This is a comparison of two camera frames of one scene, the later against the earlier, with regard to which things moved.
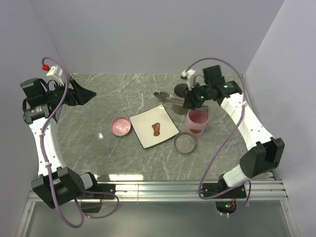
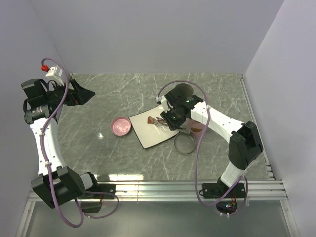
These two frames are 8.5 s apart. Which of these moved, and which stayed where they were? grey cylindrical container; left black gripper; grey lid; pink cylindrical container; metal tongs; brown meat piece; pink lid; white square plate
Moved: metal tongs; brown meat piece
Stayed: grey lid; pink lid; pink cylindrical container; white square plate; grey cylindrical container; left black gripper
